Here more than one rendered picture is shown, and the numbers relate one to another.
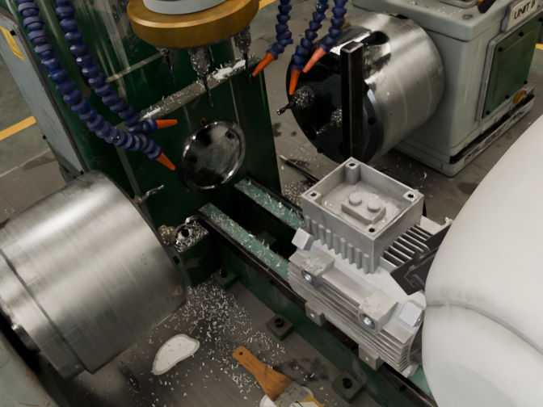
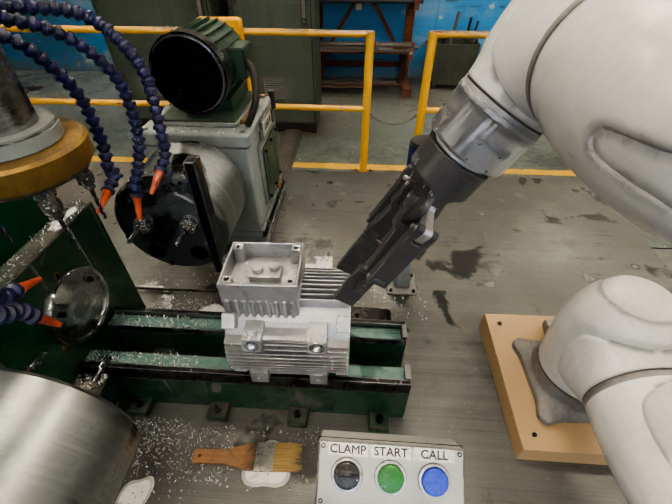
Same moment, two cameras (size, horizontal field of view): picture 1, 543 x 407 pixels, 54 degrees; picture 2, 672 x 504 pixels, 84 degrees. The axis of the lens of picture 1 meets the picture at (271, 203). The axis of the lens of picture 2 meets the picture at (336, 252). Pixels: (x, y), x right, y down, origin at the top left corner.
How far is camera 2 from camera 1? 0.21 m
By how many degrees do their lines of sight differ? 37
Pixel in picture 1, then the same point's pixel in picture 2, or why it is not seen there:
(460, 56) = (247, 160)
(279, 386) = (249, 455)
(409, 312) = (342, 323)
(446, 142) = (256, 223)
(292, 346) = (237, 418)
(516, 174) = not seen: outside the picture
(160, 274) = (111, 428)
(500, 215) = not seen: outside the picture
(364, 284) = (296, 326)
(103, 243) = (26, 437)
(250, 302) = (178, 411)
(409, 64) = (220, 171)
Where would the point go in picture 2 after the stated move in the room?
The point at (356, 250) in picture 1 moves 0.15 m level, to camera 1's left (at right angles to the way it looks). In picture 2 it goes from (283, 303) to (199, 372)
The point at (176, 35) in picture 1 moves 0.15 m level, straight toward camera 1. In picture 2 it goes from (19, 182) to (96, 223)
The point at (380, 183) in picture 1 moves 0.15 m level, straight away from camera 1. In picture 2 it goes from (266, 250) to (231, 209)
